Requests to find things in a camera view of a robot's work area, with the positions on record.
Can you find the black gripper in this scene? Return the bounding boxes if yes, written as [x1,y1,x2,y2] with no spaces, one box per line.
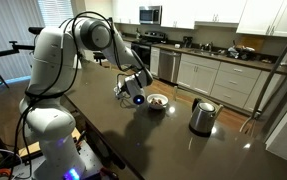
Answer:
[120,76,138,98]

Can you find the white ceramic bowl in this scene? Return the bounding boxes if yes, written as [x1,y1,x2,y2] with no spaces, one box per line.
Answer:
[146,93,169,111]

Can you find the white ceramic mug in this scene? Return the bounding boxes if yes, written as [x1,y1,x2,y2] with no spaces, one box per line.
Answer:
[113,87,124,100]

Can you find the black stool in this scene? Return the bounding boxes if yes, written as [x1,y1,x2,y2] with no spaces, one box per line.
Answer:
[92,51,109,67]

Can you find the stainless steel dishwasher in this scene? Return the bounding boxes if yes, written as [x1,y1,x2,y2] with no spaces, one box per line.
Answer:
[158,49,182,84]

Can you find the pale wooden chair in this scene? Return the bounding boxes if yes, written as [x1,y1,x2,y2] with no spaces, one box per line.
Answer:
[172,85,225,119]

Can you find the white tapered object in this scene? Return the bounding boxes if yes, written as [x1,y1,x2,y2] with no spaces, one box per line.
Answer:
[72,49,83,70]

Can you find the white lower kitchen cabinets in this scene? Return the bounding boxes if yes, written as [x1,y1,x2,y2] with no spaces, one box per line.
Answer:
[149,46,286,113]

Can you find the white kitchen cabinets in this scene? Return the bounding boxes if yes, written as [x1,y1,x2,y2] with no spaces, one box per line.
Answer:
[112,0,287,38]
[149,46,286,113]

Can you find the black coffee maker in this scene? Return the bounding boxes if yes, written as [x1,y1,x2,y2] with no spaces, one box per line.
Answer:
[182,35,194,49]

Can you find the stainless steel microwave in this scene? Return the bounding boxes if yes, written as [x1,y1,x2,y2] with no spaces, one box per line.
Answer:
[138,5,163,25]

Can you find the stainless steel electric kettle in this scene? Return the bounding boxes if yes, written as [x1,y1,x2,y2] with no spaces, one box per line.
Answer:
[188,97,219,137]

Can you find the chrome sink faucet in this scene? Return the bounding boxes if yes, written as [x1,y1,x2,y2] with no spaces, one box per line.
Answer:
[202,41,215,53]

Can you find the dark kitchen countertop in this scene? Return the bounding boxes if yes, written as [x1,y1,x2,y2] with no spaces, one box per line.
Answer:
[151,43,287,75]

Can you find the cluttered dish rack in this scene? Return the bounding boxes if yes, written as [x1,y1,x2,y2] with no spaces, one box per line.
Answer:
[227,43,257,62]

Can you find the white window blinds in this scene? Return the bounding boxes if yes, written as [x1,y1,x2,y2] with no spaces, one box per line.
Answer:
[0,0,74,83]

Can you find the wooden cutting board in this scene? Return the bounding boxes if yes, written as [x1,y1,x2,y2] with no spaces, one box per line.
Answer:
[239,34,267,53]

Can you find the grey metal stand pole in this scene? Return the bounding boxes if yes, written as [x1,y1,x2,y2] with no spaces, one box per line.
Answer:
[238,19,287,134]

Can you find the white upper kitchen cabinets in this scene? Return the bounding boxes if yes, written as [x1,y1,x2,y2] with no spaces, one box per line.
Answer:
[112,0,287,38]

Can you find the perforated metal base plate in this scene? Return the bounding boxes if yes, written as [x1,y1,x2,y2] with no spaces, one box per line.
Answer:
[11,141,106,180]

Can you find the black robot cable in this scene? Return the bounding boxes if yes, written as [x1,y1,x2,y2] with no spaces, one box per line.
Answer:
[11,11,146,180]

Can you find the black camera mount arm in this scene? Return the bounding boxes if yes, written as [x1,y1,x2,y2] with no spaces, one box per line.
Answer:
[0,26,46,61]

